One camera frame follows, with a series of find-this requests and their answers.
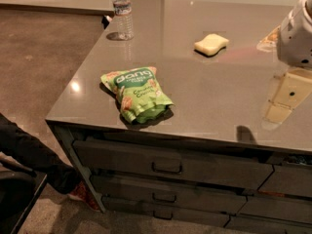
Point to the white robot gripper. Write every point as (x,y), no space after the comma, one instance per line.
(296,39)

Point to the green rice chip bag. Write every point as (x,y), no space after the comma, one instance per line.
(138,92)

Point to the yellow sponge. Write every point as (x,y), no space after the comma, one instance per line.
(211,44)

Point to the grey drawer cabinet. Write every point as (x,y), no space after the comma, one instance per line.
(239,186)

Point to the clear plastic water bottle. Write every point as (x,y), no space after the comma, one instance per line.
(124,19)

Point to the red sneaker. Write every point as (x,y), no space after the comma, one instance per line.
(82,193)

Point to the person's black trouser leg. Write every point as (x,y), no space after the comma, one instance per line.
(31,152)

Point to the black chair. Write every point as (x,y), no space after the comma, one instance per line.
(20,187)

